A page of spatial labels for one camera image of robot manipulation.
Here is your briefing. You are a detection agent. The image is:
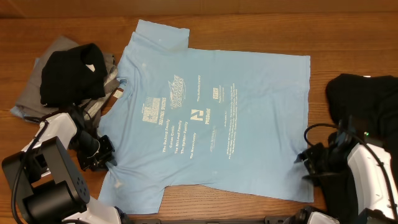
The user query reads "black crumpled garment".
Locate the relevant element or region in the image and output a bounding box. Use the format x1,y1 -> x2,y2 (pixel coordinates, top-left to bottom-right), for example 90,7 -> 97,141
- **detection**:
320,73 -> 398,218

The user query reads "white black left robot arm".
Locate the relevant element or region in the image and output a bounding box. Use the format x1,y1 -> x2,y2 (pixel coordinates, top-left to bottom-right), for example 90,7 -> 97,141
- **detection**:
2,106 -> 130,224

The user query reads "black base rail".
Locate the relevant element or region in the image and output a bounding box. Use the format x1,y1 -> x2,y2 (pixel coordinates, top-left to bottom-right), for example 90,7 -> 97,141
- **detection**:
131,215 -> 290,224

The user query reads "grey folded garment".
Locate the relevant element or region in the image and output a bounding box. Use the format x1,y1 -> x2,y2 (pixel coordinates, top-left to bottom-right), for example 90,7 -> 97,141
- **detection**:
15,36 -> 119,121

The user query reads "light blue printed t-shirt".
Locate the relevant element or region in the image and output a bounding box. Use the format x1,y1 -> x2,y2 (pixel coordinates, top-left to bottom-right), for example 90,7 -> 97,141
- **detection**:
98,20 -> 313,214

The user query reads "light blue folded garment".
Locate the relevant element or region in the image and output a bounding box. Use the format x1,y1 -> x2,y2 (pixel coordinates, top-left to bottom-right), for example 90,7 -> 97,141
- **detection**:
10,58 -> 40,119

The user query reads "black folded garment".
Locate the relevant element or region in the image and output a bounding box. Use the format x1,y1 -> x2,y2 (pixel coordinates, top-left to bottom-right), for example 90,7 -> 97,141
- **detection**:
40,44 -> 108,108

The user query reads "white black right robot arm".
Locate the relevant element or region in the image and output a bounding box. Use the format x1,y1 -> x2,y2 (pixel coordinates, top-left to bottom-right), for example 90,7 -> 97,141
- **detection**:
296,117 -> 397,223

